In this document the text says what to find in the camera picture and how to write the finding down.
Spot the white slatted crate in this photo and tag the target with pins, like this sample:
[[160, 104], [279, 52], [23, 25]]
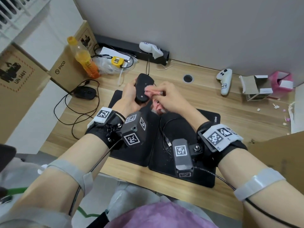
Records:
[[9, 23]]

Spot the pink box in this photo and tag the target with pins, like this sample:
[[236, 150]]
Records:
[[276, 80]]

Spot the person's right forearm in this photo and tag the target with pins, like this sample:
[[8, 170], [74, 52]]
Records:
[[242, 166]]

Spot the green strip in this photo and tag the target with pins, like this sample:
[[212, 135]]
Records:
[[16, 191]]

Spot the cardboard box with round logo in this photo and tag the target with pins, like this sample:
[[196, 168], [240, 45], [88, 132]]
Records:
[[66, 73]]

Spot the pink cleaning cloth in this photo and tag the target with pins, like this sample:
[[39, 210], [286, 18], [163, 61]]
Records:
[[158, 107]]

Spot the orange juice bottle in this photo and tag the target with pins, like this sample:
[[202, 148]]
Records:
[[86, 61]]

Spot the black mouse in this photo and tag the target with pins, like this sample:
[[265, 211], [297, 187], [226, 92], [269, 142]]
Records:
[[143, 86], [84, 92]]

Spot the person's right hand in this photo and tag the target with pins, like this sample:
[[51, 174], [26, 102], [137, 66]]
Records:
[[175, 99]]

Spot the person's purple shirt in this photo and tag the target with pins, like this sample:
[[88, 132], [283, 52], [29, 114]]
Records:
[[161, 216]]

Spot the person's left hand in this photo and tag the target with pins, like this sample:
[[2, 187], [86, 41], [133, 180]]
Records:
[[128, 97]]

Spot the white controller with label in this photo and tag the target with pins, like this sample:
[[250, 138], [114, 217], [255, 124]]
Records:
[[224, 78]]

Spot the white board panel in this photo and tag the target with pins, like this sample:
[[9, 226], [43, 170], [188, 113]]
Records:
[[40, 121]]

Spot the yellow tape measure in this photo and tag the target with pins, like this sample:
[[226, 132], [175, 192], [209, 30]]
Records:
[[117, 61]]

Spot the black wrist camera with markers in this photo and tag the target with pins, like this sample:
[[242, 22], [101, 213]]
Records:
[[183, 159], [134, 132]]

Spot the long black bar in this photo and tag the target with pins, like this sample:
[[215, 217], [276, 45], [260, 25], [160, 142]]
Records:
[[118, 43]]

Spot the large cardboard box red-dotted label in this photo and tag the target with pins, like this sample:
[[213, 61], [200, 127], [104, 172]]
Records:
[[16, 104]]

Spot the white paper bag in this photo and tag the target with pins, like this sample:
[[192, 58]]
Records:
[[298, 111]]

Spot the clear plastic bag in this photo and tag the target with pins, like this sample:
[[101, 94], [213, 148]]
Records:
[[104, 66]]

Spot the black mouse pad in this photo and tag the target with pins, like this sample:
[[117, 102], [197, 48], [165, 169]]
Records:
[[190, 125], [118, 97]]

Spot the person's left forearm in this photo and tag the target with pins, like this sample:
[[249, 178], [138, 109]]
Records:
[[76, 161]]

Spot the white paper sheet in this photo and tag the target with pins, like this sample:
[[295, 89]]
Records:
[[107, 51]]

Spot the scattered white crumbs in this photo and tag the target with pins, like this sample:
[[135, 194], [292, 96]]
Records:
[[275, 106]]

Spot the small open cardboard box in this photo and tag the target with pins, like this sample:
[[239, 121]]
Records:
[[249, 84]]

